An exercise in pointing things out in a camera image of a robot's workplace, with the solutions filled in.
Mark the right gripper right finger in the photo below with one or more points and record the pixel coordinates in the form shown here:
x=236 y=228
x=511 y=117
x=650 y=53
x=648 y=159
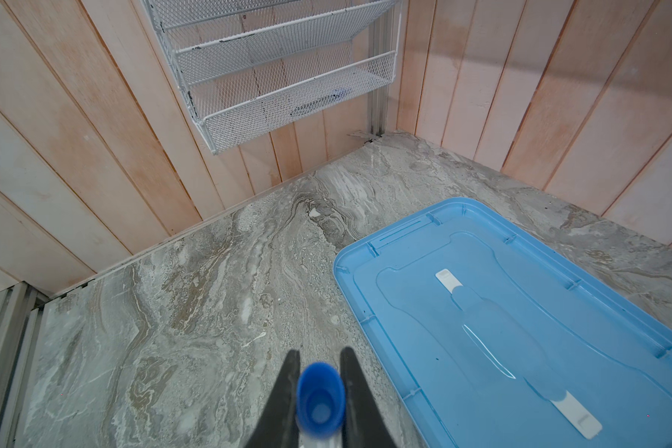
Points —
x=363 y=425

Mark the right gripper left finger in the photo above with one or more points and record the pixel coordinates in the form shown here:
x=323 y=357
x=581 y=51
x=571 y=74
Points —
x=277 y=426

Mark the blue capped test tube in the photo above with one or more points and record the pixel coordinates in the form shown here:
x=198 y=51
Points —
x=320 y=406

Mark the blue plastic bin lid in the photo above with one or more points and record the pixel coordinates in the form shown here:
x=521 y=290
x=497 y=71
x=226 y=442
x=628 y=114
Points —
x=492 y=339

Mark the white wire mesh shelf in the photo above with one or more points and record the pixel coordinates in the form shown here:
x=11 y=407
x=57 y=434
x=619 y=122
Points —
x=247 y=68

